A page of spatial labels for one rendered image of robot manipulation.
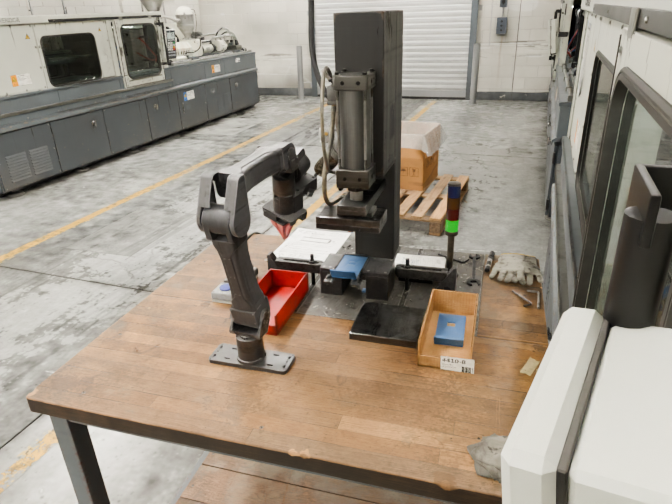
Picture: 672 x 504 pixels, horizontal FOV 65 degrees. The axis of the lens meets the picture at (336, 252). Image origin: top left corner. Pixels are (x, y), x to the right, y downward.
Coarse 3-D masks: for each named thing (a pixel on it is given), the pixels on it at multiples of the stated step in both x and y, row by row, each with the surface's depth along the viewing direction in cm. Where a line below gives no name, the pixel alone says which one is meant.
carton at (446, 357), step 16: (432, 304) 142; (448, 304) 142; (464, 304) 141; (432, 320) 140; (432, 336) 133; (464, 336) 133; (432, 352) 127; (448, 352) 127; (464, 352) 127; (448, 368) 122; (464, 368) 120
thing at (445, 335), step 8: (440, 320) 139; (448, 320) 139; (456, 320) 139; (464, 320) 139; (440, 328) 136; (448, 328) 136; (456, 328) 136; (464, 328) 135; (440, 336) 132; (448, 336) 132; (456, 336) 132; (448, 344) 129; (456, 344) 129
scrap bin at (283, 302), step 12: (264, 276) 154; (276, 276) 159; (288, 276) 158; (300, 276) 157; (264, 288) 155; (276, 288) 159; (288, 288) 159; (300, 288) 151; (276, 300) 152; (288, 300) 142; (300, 300) 152; (276, 312) 136; (288, 312) 143; (276, 324) 135
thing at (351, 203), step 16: (352, 192) 144; (368, 192) 152; (336, 208) 152; (352, 208) 141; (368, 208) 143; (320, 224) 147; (336, 224) 146; (352, 224) 144; (368, 224) 143; (384, 224) 149
